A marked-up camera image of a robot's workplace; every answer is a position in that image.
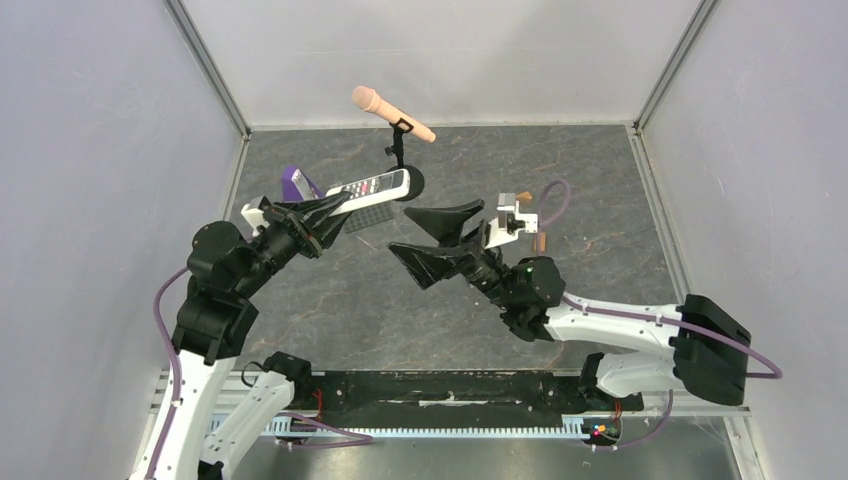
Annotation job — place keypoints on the white remote control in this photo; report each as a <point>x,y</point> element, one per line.
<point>372,191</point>

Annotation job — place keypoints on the white cable duct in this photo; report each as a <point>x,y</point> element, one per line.
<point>570,428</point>

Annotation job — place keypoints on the purple holder stand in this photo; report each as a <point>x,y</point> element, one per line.
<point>297,187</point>

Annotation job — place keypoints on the black microphone stand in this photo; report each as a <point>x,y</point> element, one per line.
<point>397,150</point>

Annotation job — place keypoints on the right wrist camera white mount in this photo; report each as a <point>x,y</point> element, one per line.
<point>509,222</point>

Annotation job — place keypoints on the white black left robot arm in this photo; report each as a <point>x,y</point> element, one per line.
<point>226,270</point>

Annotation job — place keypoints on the pink microphone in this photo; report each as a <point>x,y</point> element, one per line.
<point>369,101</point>

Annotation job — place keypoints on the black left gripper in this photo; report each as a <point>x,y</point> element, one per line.
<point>327,228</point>

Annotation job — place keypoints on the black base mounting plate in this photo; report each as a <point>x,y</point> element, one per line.
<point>452,398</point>

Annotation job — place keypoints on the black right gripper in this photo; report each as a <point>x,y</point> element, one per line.
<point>468,252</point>

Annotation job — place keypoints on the grey lego baseplate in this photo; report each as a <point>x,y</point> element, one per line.
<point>368,217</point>

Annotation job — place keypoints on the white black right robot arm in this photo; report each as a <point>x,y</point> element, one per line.
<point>695,346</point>

